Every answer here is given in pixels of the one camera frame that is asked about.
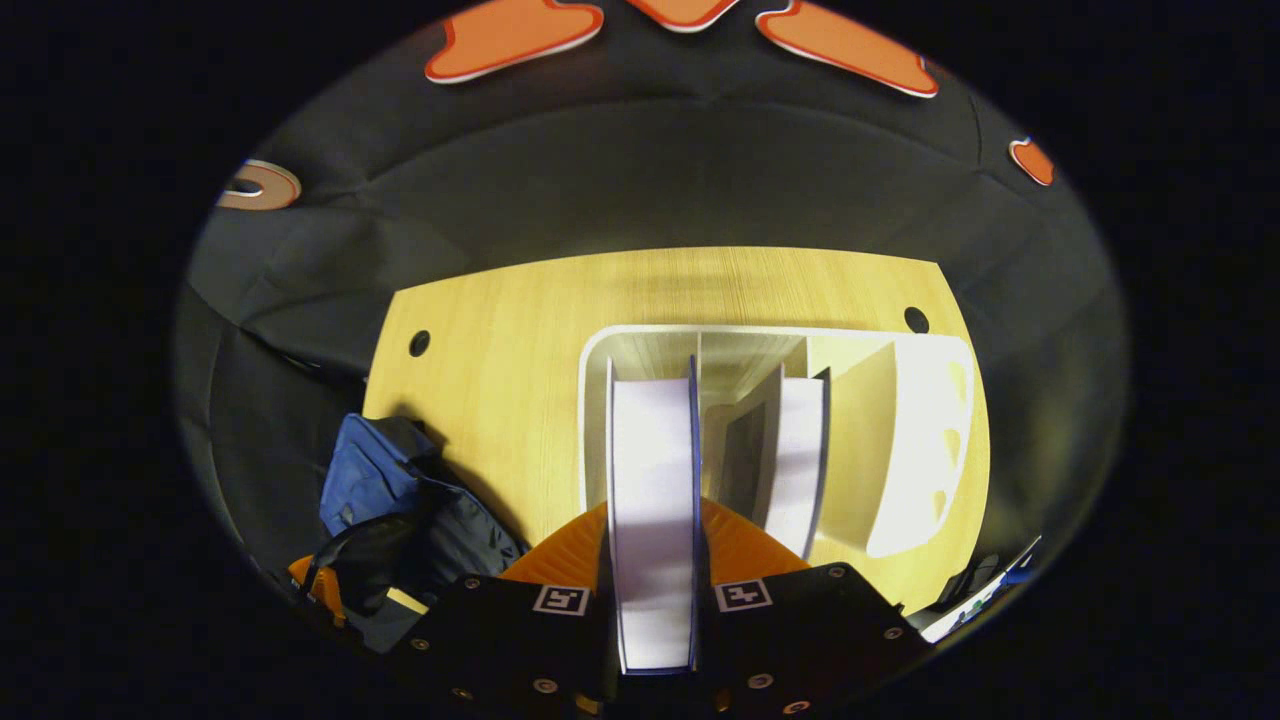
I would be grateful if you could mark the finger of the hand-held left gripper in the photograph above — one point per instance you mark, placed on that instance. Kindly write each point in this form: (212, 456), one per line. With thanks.
(325, 595)

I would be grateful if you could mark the blue schoolbag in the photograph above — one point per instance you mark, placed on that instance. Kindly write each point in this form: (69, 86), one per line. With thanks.
(370, 480)

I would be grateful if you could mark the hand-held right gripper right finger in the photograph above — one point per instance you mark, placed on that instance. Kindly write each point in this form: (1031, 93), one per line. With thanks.
(800, 630)

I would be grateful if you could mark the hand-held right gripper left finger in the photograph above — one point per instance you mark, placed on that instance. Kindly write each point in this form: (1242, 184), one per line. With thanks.
(500, 630)

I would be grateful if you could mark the blue cover book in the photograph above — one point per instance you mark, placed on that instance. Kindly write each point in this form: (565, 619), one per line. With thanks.
(652, 500)

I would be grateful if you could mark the grey cover book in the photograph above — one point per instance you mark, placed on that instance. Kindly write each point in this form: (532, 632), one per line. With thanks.
(800, 460)

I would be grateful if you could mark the white bookshelf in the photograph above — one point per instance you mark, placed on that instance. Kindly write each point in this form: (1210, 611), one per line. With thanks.
(910, 450)

